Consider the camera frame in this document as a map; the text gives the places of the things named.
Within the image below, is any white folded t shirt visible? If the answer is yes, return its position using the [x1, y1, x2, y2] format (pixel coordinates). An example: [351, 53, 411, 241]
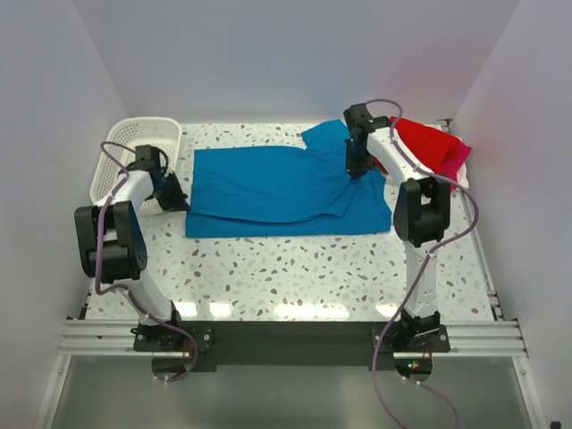
[381, 163, 469, 188]

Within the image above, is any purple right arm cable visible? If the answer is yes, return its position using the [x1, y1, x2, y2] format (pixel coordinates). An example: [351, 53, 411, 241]
[364, 97, 480, 429]

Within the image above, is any blue t shirt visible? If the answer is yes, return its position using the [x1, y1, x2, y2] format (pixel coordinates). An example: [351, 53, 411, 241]
[185, 120, 391, 239]

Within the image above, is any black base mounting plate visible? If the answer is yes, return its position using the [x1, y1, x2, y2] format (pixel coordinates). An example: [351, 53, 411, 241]
[131, 321, 451, 375]

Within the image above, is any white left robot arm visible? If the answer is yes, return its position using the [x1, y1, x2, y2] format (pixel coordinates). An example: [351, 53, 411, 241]
[74, 141, 189, 350]

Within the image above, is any aluminium frame rail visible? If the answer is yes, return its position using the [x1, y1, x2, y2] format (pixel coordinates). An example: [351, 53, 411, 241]
[57, 320, 527, 358]

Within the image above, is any pink folded t shirt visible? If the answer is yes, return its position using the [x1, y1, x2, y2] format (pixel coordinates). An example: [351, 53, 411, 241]
[442, 141, 473, 178]

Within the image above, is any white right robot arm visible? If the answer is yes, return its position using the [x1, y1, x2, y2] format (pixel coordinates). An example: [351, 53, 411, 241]
[343, 103, 450, 351]

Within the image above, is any red folded t shirt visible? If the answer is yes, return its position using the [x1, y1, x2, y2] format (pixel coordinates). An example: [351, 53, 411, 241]
[395, 118, 461, 173]

